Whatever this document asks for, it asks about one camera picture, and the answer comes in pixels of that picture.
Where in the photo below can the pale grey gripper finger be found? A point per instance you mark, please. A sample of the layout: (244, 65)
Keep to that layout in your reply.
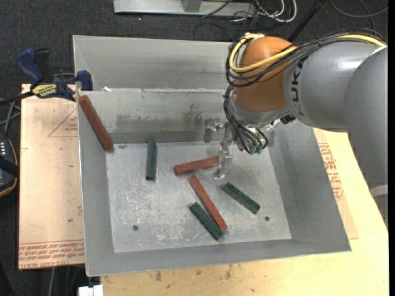
(228, 163)
(219, 168)

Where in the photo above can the red-brown flat block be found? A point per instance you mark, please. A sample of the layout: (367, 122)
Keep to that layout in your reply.
(194, 166)
(96, 122)
(206, 202)

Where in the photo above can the dark green flat block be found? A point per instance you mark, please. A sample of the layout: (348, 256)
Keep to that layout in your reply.
(151, 160)
(241, 198)
(205, 221)

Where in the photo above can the grey metal bin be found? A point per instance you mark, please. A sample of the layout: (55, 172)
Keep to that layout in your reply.
(172, 214)

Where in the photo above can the brown cardboard board, red print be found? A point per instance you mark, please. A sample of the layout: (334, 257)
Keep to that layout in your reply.
(49, 180)

